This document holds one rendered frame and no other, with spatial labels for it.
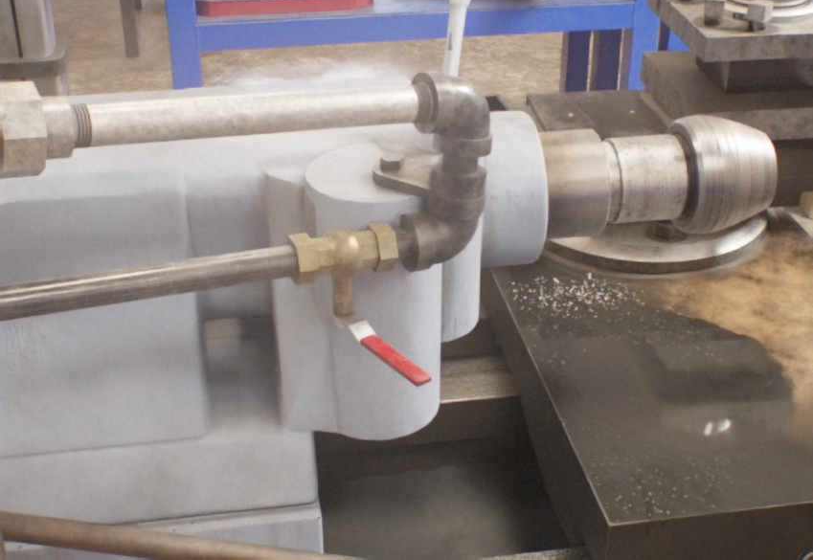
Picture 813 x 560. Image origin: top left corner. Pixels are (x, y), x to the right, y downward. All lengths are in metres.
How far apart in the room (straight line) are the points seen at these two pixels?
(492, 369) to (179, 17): 1.62
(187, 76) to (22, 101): 2.09
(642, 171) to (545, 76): 3.38
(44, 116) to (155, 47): 4.00
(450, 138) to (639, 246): 0.46
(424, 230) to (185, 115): 0.17
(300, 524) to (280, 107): 0.31
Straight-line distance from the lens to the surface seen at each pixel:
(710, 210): 0.92
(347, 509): 1.17
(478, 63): 4.37
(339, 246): 0.70
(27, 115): 0.61
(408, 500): 1.18
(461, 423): 1.13
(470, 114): 0.71
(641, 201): 0.91
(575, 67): 3.34
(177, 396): 0.83
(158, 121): 0.63
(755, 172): 0.93
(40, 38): 1.73
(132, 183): 0.80
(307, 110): 0.66
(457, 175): 0.72
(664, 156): 0.92
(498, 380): 1.15
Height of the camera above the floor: 1.48
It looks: 29 degrees down
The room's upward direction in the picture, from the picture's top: straight up
